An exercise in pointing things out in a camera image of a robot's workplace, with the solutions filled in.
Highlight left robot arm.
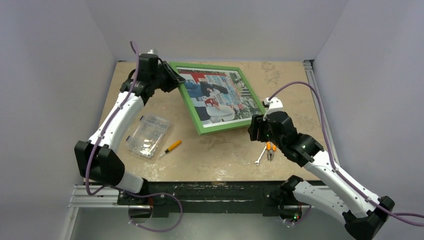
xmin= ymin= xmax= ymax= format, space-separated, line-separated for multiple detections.
xmin=74 ymin=50 xmax=185 ymax=205

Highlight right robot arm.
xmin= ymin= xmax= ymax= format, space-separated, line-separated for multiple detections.
xmin=248 ymin=111 xmax=395 ymax=240

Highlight small silver wrench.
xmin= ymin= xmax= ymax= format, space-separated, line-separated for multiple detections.
xmin=254 ymin=145 xmax=267 ymax=166

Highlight aluminium frame rail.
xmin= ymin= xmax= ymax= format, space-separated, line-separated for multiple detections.
xmin=68 ymin=185 xmax=129 ymax=209

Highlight orange black pliers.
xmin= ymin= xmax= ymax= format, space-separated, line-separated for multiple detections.
xmin=266 ymin=141 xmax=277 ymax=161

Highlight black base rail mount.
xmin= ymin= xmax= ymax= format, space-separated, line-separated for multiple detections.
xmin=117 ymin=180 xmax=304 ymax=219

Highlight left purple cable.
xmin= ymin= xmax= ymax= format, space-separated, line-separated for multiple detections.
xmin=84 ymin=40 xmax=153 ymax=198

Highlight clear plastic screw box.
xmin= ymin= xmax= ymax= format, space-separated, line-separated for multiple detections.
xmin=125 ymin=113 xmax=171 ymax=159

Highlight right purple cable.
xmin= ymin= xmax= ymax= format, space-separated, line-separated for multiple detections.
xmin=268 ymin=81 xmax=424 ymax=228

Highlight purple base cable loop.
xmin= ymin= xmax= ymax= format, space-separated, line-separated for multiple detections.
xmin=127 ymin=192 xmax=185 ymax=233

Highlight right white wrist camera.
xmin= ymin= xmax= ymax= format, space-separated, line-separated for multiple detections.
xmin=262 ymin=97 xmax=283 ymax=121

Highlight orange handle screwdriver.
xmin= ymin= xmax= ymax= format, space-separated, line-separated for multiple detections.
xmin=158 ymin=140 xmax=182 ymax=158

